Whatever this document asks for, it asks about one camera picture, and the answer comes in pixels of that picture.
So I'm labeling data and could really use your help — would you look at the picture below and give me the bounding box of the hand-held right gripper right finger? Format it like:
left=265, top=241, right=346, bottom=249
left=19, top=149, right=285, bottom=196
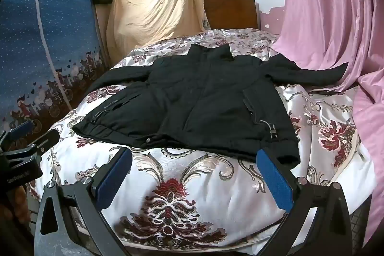
left=256, top=148, right=353, bottom=256

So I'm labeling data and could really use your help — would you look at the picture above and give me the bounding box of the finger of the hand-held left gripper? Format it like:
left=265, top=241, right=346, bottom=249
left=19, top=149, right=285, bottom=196
left=0, top=120, right=33, bottom=152
left=18, top=128, right=60, bottom=159

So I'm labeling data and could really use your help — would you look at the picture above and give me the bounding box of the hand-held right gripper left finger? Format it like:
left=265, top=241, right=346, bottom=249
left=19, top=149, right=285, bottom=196
left=34, top=147, right=133, bottom=256

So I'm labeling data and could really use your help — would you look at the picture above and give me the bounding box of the black padded jacket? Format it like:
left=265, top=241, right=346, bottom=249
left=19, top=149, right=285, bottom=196
left=73, top=44, right=349, bottom=166

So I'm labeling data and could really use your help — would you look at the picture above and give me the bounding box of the person's left hand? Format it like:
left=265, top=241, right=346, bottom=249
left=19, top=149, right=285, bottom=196
left=10, top=183, right=33, bottom=224

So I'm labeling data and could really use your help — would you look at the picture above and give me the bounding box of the floral satin bedspread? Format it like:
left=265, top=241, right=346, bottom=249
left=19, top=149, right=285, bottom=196
left=25, top=28, right=377, bottom=256

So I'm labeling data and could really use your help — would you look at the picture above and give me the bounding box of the blue printed fabric wardrobe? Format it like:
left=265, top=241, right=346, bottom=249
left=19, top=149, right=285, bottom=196
left=0, top=0, right=110, bottom=151

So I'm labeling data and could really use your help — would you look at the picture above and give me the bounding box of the beige hanging cloth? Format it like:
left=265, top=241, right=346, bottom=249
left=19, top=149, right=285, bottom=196
left=106, top=0, right=207, bottom=65

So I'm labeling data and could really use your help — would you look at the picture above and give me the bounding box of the wooden headboard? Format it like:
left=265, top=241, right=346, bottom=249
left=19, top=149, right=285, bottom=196
left=203, top=0, right=259, bottom=30

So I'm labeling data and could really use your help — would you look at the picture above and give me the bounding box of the pink curtain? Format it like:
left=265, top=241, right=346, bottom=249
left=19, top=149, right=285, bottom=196
left=259, top=0, right=384, bottom=244

